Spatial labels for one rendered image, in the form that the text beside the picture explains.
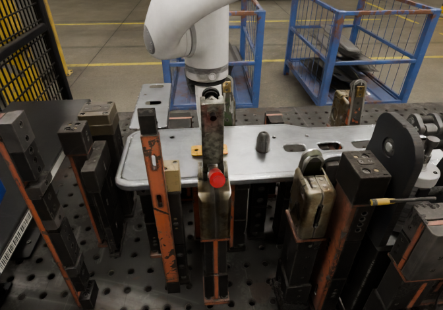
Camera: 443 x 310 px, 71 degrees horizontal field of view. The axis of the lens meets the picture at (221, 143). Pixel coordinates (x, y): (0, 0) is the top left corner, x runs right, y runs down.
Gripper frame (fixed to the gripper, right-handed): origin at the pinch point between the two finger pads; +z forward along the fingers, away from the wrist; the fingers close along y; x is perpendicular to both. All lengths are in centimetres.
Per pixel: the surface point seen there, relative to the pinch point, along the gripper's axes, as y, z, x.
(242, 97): 199, 87, -39
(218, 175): -25.7, -11.6, -0.2
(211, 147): -16.0, -9.5, 0.3
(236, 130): 8.9, 3.1, -7.4
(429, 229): -31.6, -4.2, -29.7
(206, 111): -17.2, -16.9, 1.0
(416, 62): 172, 49, -178
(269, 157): -3.5, 3.1, -13.5
